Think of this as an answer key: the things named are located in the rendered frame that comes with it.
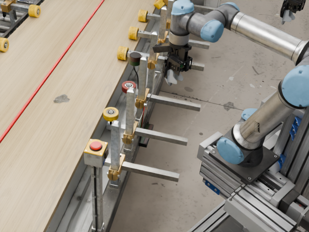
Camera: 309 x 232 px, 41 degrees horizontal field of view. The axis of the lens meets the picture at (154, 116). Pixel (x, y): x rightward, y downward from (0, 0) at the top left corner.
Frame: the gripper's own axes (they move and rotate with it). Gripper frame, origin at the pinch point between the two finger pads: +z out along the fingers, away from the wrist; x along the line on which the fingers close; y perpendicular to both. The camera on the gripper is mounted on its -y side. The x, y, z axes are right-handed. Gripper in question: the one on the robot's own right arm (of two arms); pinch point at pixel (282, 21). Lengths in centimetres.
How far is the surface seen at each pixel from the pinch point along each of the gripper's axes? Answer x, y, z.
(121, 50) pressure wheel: -49, -70, 34
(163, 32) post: -19, -65, 30
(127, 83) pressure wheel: -61, -50, 41
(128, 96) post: -83, -25, 24
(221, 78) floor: 97, -88, 132
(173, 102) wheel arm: -48, -25, 46
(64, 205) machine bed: -127, -19, 65
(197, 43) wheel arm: -4, -49, 36
